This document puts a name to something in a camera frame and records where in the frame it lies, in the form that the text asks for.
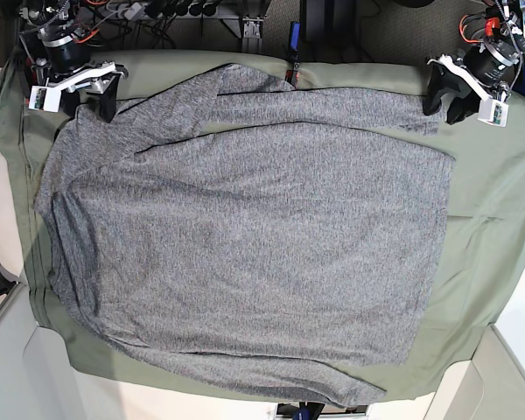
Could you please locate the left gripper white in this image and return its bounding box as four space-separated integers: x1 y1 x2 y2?
423 54 494 125

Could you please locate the aluminium frame bracket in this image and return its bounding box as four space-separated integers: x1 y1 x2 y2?
241 17 263 41

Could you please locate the blue clamp handle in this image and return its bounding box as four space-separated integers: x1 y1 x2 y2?
288 21 301 62

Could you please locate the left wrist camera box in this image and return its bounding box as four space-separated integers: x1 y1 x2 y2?
478 98 508 128

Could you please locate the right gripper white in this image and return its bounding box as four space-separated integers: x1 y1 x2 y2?
47 61 128 123

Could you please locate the grey long-sleeve T-shirt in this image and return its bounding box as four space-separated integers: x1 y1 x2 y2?
34 65 454 407

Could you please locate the bottom orange-black clamp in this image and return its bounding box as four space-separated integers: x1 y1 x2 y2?
291 402 325 420

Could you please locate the green table cloth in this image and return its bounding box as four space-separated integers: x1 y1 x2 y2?
0 60 525 401

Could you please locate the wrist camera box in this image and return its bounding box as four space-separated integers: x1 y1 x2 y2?
28 86 62 113
478 98 508 128

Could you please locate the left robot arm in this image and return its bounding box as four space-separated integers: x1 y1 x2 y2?
423 1 525 128

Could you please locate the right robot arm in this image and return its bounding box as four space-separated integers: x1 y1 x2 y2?
18 1 128 123

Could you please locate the top red-black clamp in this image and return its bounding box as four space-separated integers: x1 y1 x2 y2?
285 61 300 88

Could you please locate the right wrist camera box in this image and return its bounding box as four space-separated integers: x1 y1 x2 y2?
28 86 62 113

